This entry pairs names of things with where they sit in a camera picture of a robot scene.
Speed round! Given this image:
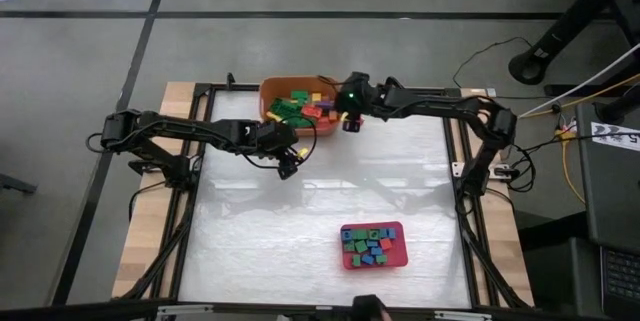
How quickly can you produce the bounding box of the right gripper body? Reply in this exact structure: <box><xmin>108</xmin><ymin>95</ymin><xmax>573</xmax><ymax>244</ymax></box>
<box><xmin>333</xmin><ymin>71</ymin><xmax>382</xmax><ymax>120</ymax></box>

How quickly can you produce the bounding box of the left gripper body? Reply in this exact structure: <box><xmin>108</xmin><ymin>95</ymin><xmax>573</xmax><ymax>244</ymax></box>
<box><xmin>255</xmin><ymin>119</ymin><xmax>302</xmax><ymax>168</ymax></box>

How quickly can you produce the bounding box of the orange plastic bin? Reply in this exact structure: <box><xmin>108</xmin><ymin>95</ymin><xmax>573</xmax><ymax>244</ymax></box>
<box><xmin>258</xmin><ymin>75</ymin><xmax>347</xmax><ymax>138</ymax></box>

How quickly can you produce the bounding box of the red plastic tray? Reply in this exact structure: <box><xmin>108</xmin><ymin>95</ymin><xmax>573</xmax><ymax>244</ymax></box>
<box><xmin>339</xmin><ymin>220</ymin><xmax>410</xmax><ymax>272</ymax></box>

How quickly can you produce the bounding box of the wooden table side board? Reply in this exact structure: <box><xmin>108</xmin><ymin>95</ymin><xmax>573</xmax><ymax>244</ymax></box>
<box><xmin>458</xmin><ymin>88</ymin><xmax>536</xmax><ymax>308</ymax></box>
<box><xmin>112</xmin><ymin>80</ymin><xmax>197</xmax><ymax>300</ymax></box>

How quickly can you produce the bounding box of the person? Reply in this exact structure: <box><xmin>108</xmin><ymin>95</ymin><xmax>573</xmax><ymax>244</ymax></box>
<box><xmin>351</xmin><ymin>294</ymin><xmax>395</xmax><ymax>321</ymax></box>

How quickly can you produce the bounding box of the black stand base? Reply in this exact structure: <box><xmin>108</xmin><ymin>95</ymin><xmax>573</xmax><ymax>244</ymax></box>
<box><xmin>508</xmin><ymin>0</ymin><xmax>640</xmax><ymax>87</ymax></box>

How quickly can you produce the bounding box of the dark grey cabinet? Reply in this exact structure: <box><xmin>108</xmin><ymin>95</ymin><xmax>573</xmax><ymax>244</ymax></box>
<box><xmin>517</xmin><ymin>210</ymin><xmax>604</xmax><ymax>321</ymax></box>

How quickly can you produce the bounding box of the white paper label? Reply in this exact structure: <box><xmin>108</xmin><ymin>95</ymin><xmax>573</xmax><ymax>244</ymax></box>
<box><xmin>590</xmin><ymin>121</ymin><xmax>640</xmax><ymax>153</ymax></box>

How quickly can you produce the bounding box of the black stand leg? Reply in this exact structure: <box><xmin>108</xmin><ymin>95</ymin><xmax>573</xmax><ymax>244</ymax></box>
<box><xmin>592</xmin><ymin>83</ymin><xmax>640</xmax><ymax>125</ymax></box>

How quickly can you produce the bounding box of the black floor object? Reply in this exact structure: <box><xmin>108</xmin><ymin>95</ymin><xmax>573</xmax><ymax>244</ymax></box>
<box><xmin>0</xmin><ymin>173</ymin><xmax>39</xmax><ymax>196</ymax></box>

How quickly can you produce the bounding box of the black equipment case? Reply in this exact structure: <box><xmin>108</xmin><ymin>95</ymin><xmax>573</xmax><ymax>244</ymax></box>
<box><xmin>574</xmin><ymin>103</ymin><xmax>640</xmax><ymax>321</ymax></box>

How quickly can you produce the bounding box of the black keyboard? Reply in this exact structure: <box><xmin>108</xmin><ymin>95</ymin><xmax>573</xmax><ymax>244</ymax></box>
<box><xmin>599</xmin><ymin>246</ymin><xmax>640</xmax><ymax>320</ymax></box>

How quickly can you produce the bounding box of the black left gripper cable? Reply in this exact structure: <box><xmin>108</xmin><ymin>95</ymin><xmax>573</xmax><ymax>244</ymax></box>
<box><xmin>242</xmin><ymin>114</ymin><xmax>319</xmax><ymax>170</ymax></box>

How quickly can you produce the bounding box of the black floor cable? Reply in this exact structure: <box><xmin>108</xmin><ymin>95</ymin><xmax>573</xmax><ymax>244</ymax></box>
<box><xmin>452</xmin><ymin>35</ymin><xmax>534</xmax><ymax>100</ymax></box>

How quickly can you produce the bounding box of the black aluminium table frame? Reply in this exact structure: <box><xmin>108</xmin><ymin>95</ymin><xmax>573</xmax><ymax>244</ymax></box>
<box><xmin>112</xmin><ymin>73</ymin><xmax>536</xmax><ymax>321</ymax></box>

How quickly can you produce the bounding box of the silver frame bracket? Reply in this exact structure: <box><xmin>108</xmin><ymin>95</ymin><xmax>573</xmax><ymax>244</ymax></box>
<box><xmin>434</xmin><ymin>310</ymin><xmax>494</xmax><ymax>321</ymax></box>
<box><xmin>157</xmin><ymin>304</ymin><xmax>214</xmax><ymax>318</ymax></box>

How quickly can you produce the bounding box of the yellow floor cable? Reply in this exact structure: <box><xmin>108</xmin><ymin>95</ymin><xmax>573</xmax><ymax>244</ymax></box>
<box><xmin>547</xmin><ymin>73</ymin><xmax>640</xmax><ymax>207</ymax></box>

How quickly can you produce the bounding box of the white cable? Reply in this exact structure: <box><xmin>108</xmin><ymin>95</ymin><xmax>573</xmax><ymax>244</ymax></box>
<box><xmin>519</xmin><ymin>42</ymin><xmax>640</xmax><ymax>117</ymax></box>

